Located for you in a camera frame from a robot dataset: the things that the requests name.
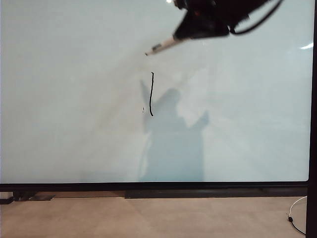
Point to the black stand foot bar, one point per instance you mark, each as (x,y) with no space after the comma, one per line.
(6,200)

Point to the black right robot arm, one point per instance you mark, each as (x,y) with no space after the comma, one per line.
(240,10)

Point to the black whiteboard stand post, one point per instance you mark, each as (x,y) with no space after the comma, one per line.
(312,148)

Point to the white black whiteboard marker pen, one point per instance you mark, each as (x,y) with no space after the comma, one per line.
(163,45)

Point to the black whiteboard pen tray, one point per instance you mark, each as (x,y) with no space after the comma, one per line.
(193,194)

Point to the white whiteboard with black frame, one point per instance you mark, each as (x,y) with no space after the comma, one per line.
(74,99)

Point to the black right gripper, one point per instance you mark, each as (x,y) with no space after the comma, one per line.
(205,10)

